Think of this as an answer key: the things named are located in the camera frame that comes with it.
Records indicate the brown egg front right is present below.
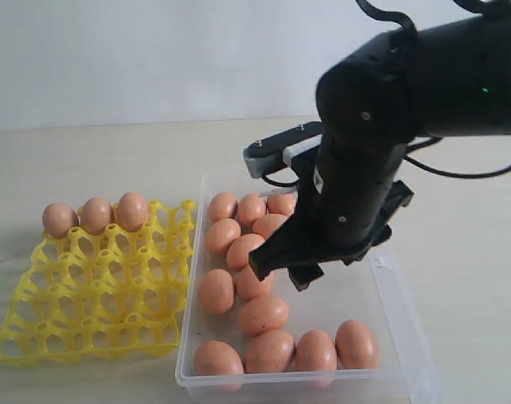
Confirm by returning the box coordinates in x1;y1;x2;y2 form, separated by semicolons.
334;320;381;369

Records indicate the brown egg front left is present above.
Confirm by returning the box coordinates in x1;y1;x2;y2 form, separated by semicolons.
194;340;244;376

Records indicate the yellow plastic egg tray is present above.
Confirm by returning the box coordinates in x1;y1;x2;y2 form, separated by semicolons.
0;199;196;366

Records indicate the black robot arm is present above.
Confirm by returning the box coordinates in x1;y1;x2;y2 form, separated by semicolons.
243;1;511;290

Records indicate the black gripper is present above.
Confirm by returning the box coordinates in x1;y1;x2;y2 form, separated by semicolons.
248;138;413;291

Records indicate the brown egg centre low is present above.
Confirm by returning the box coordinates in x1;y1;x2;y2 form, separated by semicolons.
238;295;290;337

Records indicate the brown egg centre right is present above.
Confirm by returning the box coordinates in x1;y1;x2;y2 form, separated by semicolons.
252;214;288;240

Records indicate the brown egg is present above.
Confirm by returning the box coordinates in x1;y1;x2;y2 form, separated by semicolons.
295;329;338;371
205;218;242;255
334;320;381;369
267;194;296;216
207;192;238;223
237;193;267;226
235;265;274;301
252;214;288;240
226;233;264;271
198;268;235;315
194;340;244;376
245;329;295;374

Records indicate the brown egg front middle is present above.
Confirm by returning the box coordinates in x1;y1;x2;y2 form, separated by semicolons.
245;329;295;374

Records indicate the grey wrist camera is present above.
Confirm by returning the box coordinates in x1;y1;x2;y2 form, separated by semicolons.
242;121;323;178

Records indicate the brown egg back left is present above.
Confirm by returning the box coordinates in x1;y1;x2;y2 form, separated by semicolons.
207;192;238;223

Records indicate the brown egg far back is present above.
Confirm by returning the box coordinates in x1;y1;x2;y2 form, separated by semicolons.
267;194;296;216

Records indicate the brown egg slot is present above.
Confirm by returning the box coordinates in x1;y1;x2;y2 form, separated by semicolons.
80;197;113;235
42;202;79;238
117;192;149;232

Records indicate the clear plastic container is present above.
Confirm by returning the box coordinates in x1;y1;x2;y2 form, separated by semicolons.
175;173;441;403

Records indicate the brown egg left middle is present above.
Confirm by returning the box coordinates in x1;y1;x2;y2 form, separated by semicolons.
198;268;235;315

